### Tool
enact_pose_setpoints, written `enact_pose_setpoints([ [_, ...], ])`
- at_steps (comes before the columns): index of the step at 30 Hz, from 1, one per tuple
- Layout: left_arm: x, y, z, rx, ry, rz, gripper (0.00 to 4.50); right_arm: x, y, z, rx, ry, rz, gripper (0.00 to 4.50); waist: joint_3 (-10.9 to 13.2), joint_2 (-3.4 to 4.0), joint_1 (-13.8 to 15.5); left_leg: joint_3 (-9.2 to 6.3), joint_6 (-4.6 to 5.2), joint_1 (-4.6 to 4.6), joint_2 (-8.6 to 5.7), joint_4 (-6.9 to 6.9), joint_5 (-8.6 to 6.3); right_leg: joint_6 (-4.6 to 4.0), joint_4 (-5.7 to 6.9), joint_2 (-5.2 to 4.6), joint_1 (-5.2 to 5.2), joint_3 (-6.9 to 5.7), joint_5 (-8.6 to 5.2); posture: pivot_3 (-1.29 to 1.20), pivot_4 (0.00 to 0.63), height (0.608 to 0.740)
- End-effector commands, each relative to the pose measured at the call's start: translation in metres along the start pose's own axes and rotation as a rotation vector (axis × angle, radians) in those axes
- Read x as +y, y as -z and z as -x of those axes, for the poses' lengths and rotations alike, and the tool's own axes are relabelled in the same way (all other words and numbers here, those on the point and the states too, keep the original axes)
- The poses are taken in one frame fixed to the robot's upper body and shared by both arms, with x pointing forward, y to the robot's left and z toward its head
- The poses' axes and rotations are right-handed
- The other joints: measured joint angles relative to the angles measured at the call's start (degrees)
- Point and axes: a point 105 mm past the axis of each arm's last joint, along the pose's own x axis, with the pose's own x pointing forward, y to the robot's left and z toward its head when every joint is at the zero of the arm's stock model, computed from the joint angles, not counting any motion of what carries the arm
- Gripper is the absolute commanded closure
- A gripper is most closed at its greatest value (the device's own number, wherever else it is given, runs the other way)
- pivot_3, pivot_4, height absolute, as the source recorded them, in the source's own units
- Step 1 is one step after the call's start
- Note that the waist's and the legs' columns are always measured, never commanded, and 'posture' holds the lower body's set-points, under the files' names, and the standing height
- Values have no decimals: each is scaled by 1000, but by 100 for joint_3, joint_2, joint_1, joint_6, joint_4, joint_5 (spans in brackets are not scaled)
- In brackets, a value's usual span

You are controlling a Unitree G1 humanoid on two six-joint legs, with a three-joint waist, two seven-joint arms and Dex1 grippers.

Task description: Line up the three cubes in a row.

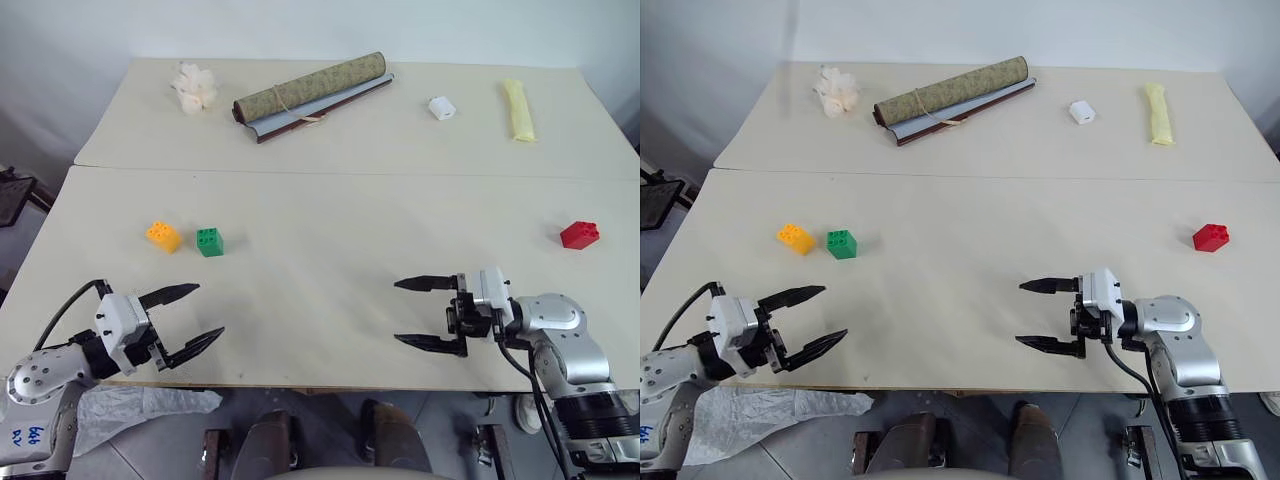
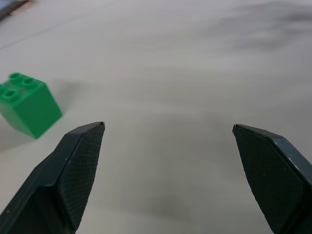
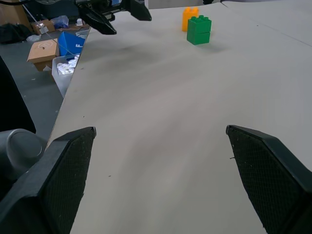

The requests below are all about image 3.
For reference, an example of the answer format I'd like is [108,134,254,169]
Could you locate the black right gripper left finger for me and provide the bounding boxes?
[0,126,97,234]

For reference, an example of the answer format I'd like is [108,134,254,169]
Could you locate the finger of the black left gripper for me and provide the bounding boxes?
[128,0,153,22]
[78,4,117,35]

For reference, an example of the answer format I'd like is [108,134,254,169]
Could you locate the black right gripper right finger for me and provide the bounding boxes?
[226,124,312,234]

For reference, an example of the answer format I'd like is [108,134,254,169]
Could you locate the blue folded box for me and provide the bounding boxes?
[58,31,87,58]

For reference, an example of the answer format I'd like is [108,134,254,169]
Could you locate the crumpled clear plastic bag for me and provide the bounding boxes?
[51,15,70,30]

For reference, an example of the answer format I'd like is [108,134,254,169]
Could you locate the grey rounded robot body part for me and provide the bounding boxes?
[0,128,49,181]

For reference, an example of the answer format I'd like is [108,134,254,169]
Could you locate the orange toy brick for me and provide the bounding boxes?
[181,6,199,33]

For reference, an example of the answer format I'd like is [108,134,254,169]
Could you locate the small open cardboard box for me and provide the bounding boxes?
[31,19,56,35]

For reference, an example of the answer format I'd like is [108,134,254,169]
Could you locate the green toy brick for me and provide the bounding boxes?
[186,15,213,46]

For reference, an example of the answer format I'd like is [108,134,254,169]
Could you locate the cardboard box with round mark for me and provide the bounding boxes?
[26,38,60,72]

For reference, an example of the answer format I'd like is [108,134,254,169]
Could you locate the clear plastic storage bin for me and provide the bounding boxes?
[51,54,80,98]

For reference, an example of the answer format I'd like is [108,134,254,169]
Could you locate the black bag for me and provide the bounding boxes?
[0,22,32,45]

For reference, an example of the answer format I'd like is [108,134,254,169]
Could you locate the large brown cardboard box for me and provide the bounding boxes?
[0,0,32,28]

